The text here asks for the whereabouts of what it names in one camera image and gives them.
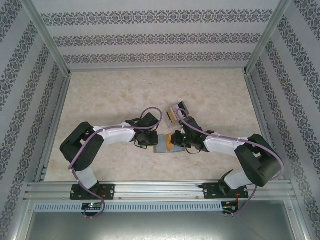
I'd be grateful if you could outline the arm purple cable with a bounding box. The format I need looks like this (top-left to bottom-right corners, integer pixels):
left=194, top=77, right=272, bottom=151
left=68, top=106, right=164, bottom=220
left=174, top=107, right=285, bottom=219

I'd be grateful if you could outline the aluminium frame post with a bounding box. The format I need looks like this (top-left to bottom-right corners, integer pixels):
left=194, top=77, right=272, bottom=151
left=243, top=0, right=293, bottom=76
left=21, top=0, right=73, bottom=77

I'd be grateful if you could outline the clear acrylic card box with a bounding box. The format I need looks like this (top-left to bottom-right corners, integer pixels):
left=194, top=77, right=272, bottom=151
left=162, top=100, right=193, bottom=130

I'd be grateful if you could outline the gold card with black stripe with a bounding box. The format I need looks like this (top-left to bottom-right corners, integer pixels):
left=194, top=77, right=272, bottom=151
left=166, top=106, right=177, bottom=124
left=165, top=133, right=176, bottom=151

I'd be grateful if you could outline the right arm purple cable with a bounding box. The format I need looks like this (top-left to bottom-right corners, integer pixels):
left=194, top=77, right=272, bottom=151
left=174, top=107, right=285, bottom=219

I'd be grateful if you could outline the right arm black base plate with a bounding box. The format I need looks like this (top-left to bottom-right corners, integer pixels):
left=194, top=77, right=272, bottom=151
left=202, top=182, right=250, bottom=200

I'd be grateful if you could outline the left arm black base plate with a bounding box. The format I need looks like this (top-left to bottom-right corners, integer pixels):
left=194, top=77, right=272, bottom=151
left=71, top=183, right=116, bottom=201

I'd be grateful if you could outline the aluminium mounting rail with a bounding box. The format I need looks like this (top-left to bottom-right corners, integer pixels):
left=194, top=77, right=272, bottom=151
left=23, top=181, right=297, bottom=201

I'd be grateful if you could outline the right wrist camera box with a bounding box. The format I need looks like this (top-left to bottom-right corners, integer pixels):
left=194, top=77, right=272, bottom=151
left=180, top=115, right=201, bottom=135

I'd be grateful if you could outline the aluminium table side rail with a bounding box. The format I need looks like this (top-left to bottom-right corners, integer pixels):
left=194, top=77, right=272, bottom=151
left=33, top=72, right=73, bottom=183
left=243, top=69, right=285, bottom=180

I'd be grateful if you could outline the dark VIP card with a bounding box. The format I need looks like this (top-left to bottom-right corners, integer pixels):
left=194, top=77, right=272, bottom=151
left=177, top=101, right=189, bottom=118

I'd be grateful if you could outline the slotted grey cable duct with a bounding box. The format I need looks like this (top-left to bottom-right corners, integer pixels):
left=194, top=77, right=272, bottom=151
left=33, top=201, right=223, bottom=212

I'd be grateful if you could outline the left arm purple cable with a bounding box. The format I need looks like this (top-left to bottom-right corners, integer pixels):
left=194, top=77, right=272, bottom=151
left=68, top=106, right=164, bottom=220

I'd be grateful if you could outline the sheet metal panel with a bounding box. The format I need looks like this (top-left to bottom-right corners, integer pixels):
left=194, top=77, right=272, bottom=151
left=24, top=211, right=305, bottom=240

